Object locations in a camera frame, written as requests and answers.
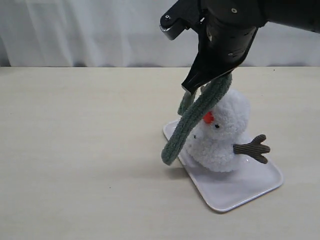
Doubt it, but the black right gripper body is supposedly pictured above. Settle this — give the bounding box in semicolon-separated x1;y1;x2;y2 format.
198;0;266;66

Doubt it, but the green fuzzy scarf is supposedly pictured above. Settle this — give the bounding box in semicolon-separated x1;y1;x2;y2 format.
161;73;233;166

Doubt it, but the white plush snowman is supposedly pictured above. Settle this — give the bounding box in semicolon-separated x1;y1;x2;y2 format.
184;89;271;173

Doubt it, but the white rectangular plastic tray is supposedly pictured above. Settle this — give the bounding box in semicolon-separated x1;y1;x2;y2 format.
162;119;285;213

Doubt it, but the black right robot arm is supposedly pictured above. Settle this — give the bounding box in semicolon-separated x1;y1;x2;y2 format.
181;0;320;94

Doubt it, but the white backdrop curtain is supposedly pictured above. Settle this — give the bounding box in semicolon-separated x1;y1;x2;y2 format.
0;0;320;68

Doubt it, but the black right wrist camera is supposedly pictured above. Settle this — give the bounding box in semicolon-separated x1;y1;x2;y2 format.
159;0;205;41

